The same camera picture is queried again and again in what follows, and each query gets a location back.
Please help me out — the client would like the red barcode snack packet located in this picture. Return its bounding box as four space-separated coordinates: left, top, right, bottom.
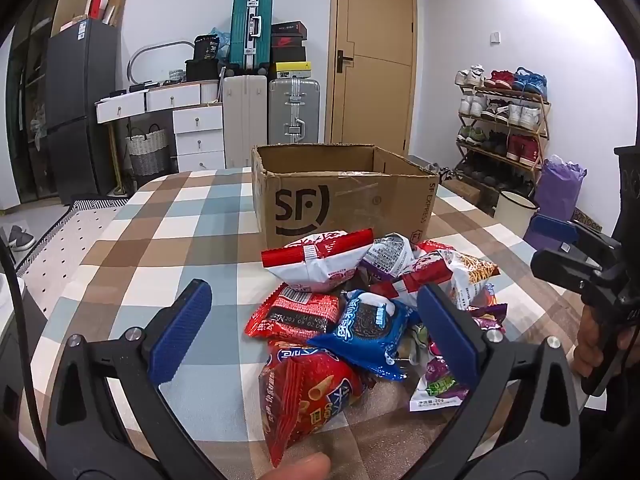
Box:
244 284 347 343

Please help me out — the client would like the red white snack bag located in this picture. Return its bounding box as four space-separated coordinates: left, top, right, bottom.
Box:
261 229 375 293

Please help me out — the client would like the flat cardboard sheet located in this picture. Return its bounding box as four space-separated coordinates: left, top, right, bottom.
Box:
102 0 128 29

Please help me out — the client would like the black storage box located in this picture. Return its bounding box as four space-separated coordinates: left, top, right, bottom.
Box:
185 57 221 82

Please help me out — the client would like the silver suitcase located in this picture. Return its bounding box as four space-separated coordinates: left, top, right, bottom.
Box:
268 78 321 145

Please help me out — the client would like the black printed bag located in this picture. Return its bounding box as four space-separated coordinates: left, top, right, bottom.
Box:
193 34 222 61

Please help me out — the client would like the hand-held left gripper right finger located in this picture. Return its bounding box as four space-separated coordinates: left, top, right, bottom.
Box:
416 284 581 480

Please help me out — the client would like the dark glass-door cabinet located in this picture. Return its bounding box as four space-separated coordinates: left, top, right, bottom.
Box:
4 0 66 211

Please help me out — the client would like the oval metal-frame mirror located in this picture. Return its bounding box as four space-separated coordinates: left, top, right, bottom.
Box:
127 40 196 84

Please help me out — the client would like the person's right hand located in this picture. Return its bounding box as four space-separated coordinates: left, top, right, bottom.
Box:
570 304 640 379

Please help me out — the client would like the white drawer desk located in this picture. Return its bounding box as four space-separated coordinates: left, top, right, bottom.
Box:
95 81 226 173

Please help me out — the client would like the purple green candy packet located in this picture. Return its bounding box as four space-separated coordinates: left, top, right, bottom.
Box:
410 344 473 413

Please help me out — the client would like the black cable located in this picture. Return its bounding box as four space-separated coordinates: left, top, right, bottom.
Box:
0 237 42 411

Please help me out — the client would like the person's left hand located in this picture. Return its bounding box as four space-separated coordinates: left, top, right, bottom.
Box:
251 452 332 480

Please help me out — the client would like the small cardboard box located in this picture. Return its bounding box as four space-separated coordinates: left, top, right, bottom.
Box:
442 178 483 207

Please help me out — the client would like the yellow black shoe box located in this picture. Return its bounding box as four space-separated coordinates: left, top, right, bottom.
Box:
270 61 312 81

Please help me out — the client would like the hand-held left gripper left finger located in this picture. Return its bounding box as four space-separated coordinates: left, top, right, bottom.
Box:
45 278 221 480

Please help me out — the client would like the shoe rack with shoes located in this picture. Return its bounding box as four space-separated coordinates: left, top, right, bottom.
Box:
454 65 549 186

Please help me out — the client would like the woven laundry basket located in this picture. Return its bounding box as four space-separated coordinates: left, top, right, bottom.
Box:
125 123 172 177

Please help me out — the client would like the blue cookie packet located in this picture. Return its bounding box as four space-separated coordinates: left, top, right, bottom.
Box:
307 296 422 381

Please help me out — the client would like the dark grey fridge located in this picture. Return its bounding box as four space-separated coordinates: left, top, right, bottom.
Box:
46 19 121 206

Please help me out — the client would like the grey sneaker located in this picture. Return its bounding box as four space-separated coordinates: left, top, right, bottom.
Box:
4 225 36 252

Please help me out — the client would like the blue plastic bag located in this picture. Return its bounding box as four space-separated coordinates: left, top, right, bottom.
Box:
207 26 232 61

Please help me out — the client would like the beige suitcase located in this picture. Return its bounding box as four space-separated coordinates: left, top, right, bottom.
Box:
222 75 269 168

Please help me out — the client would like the white enamel bucket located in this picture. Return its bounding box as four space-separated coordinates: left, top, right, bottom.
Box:
495 190 540 239

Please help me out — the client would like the wooden door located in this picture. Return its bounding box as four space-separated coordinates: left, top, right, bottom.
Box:
331 0 418 158

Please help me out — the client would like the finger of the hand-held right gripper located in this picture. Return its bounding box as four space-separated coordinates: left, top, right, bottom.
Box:
530 249 608 295
523 214 622 261

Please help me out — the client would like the purple gift bag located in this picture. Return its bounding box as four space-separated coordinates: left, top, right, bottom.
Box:
537 155 587 222

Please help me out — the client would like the white purple snack packet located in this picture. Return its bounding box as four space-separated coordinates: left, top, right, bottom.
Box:
360 232 418 286

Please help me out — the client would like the brown cardboard box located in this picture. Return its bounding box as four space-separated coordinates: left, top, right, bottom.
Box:
251 144 441 251

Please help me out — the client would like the wooden shoe rack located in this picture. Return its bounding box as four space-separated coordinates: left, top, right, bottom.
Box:
455 80 552 196

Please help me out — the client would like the purple yellow snack packet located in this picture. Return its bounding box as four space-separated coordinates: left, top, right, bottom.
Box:
470 284 509 332

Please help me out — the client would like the teal suitcase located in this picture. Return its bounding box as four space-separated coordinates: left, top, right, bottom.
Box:
229 0 274 72

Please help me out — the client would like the red cone chip bag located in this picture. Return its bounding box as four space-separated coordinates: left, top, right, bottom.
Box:
258 340 366 468

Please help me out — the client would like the wooden broom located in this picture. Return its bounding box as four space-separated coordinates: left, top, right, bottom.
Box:
106 124 127 197

